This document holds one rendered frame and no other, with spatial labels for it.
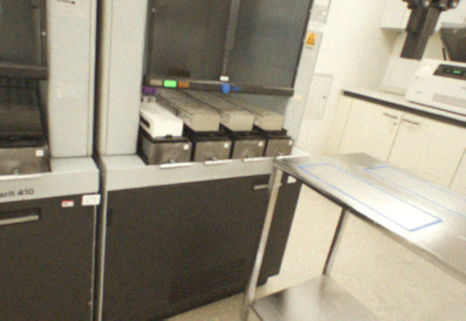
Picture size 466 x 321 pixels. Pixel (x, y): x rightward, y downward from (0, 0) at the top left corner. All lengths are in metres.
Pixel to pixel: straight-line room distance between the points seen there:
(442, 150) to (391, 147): 0.40
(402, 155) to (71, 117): 2.61
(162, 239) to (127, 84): 0.53
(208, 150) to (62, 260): 0.54
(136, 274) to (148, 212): 0.24
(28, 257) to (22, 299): 0.14
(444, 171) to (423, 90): 0.65
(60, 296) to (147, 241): 0.29
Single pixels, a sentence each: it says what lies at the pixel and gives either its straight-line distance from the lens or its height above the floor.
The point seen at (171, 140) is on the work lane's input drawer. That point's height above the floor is 0.81.
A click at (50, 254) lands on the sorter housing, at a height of 0.48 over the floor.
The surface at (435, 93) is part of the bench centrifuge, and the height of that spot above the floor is 1.01.
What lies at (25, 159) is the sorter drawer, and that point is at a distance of 0.93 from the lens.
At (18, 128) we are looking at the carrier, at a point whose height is 0.83.
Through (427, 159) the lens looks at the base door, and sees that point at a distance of 2.97.
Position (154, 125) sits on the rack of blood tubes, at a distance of 1.01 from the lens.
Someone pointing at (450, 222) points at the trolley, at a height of 0.82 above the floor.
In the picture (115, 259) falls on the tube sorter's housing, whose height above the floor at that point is 0.42.
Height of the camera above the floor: 1.13
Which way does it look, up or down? 18 degrees down
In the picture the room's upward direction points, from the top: 10 degrees clockwise
